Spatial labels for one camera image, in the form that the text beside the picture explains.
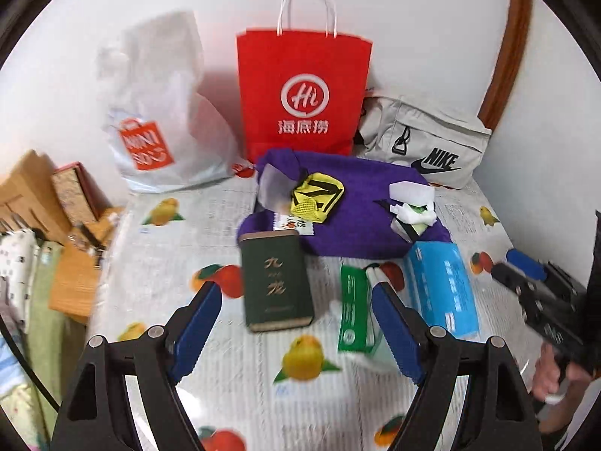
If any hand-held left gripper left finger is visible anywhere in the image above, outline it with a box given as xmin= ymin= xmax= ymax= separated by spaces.
xmin=49 ymin=282 xmax=223 ymax=451

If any blue tissue box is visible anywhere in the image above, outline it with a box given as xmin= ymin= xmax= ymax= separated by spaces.
xmin=405 ymin=241 xmax=480 ymax=338

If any dark green box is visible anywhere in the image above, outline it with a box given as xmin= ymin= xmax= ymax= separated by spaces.
xmin=239 ymin=231 xmax=314 ymax=333

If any light green cloth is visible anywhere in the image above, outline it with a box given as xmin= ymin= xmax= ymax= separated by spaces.
xmin=21 ymin=242 xmax=95 ymax=437

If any purple cloth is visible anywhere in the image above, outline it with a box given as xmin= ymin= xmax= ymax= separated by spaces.
xmin=236 ymin=148 xmax=452 ymax=260

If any grey waist bag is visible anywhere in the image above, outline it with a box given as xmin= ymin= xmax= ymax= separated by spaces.
xmin=354 ymin=95 xmax=493 ymax=192

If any red paper bag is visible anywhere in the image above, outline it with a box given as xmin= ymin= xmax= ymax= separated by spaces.
xmin=236 ymin=0 xmax=374 ymax=166

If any white plastic shopping bag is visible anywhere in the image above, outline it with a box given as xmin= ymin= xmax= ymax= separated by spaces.
xmin=96 ymin=9 xmax=243 ymax=194

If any person's right hand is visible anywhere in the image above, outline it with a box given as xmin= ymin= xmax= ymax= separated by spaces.
xmin=532 ymin=344 xmax=584 ymax=434

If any yellow mesh pouch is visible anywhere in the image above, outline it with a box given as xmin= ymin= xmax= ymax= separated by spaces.
xmin=290 ymin=173 xmax=346 ymax=224

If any translucent plastic bag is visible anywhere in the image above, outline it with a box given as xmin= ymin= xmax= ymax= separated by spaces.
xmin=258 ymin=163 xmax=304 ymax=213

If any wooden door frame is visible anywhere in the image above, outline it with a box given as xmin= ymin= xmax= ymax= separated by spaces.
xmin=479 ymin=0 xmax=534 ymax=129

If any small white printed sachet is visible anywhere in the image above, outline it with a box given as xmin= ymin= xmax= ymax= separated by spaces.
xmin=272 ymin=213 xmax=314 ymax=237

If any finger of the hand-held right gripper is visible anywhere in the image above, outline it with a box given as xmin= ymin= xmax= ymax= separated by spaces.
xmin=491 ymin=262 xmax=542 ymax=309
xmin=506 ymin=248 xmax=548 ymax=281

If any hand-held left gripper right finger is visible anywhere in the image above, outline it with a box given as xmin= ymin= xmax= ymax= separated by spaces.
xmin=371 ymin=279 xmax=545 ymax=451

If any white printed cloth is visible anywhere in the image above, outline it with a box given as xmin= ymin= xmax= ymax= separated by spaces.
xmin=0 ymin=229 xmax=39 ymax=339

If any white sponge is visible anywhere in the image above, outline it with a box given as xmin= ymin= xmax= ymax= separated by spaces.
xmin=389 ymin=182 xmax=435 ymax=206

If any fruit print tablecloth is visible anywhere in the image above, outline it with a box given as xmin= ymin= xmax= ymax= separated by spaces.
xmin=87 ymin=179 xmax=556 ymax=451

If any green tissue pack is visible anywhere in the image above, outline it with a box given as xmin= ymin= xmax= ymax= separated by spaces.
xmin=338 ymin=264 xmax=383 ymax=353

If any white tissue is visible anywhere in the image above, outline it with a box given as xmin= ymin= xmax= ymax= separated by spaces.
xmin=376 ymin=200 xmax=438 ymax=245

